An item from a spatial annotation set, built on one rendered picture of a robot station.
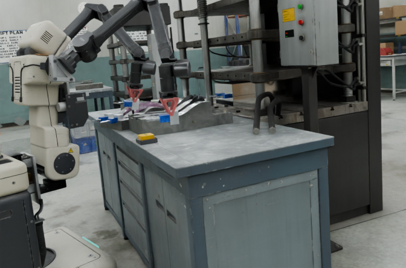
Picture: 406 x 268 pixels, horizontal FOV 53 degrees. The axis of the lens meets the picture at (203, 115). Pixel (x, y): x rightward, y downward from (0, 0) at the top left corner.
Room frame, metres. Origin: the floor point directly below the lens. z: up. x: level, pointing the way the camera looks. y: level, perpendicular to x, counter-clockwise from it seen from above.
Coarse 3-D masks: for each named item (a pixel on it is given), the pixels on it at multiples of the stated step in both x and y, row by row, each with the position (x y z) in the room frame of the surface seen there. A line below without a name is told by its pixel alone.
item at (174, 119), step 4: (176, 112) 1.64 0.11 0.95; (160, 116) 1.62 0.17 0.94; (164, 116) 1.63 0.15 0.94; (168, 116) 1.63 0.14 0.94; (172, 116) 1.63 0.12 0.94; (176, 116) 1.64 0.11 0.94; (148, 120) 1.63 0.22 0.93; (152, 120) 1.63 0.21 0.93; (156, 120) 1.64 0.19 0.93; (160, 120) 1.62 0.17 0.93; (164, 120) 1.63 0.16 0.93; (168, 120) 1.63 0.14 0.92; (172, 120) 1.63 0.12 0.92; (176, 120) 1.64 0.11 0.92; (172, 124) 1.63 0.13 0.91
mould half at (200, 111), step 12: (180, 108) 2.16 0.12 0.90; (192, 108) 2.06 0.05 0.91; (204, 108) 2.09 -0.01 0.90; (132, 120) 2.11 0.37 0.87; (144, 120) 1.96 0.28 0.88; (180, 120) 2.03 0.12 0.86; (192, 120) 2.06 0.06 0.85; (204, 120) 2.09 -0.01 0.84; (216, 120) 2.11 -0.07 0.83; (228, 120) 2.14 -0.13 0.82; (144, 132) 1.95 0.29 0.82; (156, 132) 1.98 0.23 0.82; (168, 132) 2.00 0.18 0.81
